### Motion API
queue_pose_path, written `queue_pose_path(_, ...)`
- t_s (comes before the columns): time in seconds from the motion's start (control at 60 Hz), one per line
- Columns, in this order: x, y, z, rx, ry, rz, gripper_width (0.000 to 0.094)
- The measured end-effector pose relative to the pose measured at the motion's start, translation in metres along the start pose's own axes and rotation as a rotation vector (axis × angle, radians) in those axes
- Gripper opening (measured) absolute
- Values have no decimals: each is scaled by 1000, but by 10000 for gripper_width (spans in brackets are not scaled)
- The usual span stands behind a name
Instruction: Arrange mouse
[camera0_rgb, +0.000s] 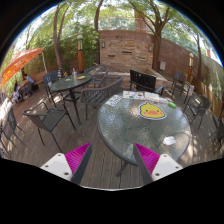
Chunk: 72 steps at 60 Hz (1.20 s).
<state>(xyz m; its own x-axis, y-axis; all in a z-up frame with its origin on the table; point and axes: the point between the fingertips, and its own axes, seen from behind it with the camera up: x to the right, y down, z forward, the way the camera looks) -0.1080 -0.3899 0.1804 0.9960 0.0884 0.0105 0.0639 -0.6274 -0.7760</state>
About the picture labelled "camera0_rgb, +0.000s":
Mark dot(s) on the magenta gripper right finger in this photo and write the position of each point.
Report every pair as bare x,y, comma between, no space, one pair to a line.
153,166

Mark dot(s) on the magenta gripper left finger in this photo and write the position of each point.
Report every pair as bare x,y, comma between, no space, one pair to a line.
70,166

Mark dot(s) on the white computer mouse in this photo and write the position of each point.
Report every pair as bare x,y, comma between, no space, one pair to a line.
170,140

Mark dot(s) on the round glass patio table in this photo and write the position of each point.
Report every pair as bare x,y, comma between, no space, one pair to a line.
121,127

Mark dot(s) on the dark chair left front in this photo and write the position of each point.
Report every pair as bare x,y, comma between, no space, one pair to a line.
48,120

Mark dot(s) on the green small object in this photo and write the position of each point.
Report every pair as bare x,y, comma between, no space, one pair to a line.
172,105

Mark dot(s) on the dark chair left edge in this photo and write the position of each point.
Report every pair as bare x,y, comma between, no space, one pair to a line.
8,125

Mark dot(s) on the dark wicker chair centre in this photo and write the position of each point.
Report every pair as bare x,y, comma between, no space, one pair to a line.
109,86

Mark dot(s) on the open book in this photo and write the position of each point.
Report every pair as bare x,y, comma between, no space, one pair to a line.
141,95

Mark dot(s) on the white paper sheet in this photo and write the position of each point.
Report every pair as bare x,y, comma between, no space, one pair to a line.
114,100

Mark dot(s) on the far round glass table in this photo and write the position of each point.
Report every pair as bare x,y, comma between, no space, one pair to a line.
70,83

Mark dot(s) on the black slatted chair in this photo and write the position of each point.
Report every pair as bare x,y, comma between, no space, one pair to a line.
145,82

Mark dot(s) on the blue chair far left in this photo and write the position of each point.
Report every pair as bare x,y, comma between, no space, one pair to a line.
48,80

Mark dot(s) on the dark chair far right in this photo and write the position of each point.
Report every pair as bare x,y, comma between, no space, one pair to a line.
180,83

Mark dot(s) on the seated person in blue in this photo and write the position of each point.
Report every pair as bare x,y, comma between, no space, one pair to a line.
29,79

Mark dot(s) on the dark chair behind far table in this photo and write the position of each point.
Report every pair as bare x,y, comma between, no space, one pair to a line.
97,72

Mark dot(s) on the orange patio umbrella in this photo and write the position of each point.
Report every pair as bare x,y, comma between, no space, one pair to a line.
19,60

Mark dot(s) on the wooden lamp post left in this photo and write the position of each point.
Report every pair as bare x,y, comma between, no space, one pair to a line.
80,53

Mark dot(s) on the wooden lamp post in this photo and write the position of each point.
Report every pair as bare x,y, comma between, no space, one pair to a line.
80,53
191,59

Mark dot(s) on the wooden lamp post right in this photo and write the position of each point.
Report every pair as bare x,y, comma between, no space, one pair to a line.
191,59

